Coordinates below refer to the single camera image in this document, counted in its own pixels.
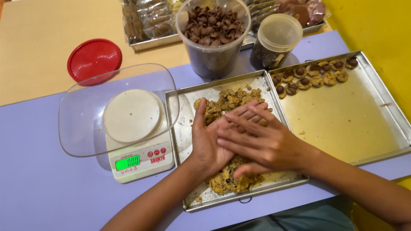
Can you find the person's left hand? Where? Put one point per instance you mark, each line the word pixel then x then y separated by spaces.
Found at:
pixel 205 144

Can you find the person's right hand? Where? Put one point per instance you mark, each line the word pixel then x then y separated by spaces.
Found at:
pixel 273 144

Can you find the chocolate chip cookie dough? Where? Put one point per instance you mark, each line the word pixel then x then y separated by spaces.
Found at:
pixel 229 99

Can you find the white digital kitchen scale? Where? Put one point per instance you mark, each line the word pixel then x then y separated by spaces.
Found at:
pixel 141 160

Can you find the large metal baking tray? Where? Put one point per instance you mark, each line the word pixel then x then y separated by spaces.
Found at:
pixel 337 122

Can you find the group of chocolate topped cookies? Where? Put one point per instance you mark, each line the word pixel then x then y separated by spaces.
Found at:
pixel 316 75

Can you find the clear tub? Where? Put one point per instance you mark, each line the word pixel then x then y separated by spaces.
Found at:
pixel 212 61

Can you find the clear jar of chocolate chips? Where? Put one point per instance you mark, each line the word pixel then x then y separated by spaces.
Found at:
pixel 266 54

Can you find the translucent jar lid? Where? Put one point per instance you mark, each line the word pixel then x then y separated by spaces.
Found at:
pixel 280 32

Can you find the heap of chocolate shell pieces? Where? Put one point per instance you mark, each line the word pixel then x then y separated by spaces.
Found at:
pixel 213 25

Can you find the clear plastic scale bowl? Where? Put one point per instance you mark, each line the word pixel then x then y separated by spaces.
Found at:
pixel 83 128

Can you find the metal tray of packed cookies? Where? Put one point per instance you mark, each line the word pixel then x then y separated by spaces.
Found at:
pixel 147 25

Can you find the packet of brown pink biscuits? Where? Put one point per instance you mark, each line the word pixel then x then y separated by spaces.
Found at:
pixel 305 11

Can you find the red round plastic lid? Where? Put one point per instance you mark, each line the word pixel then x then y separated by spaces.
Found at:
pixel 93 59

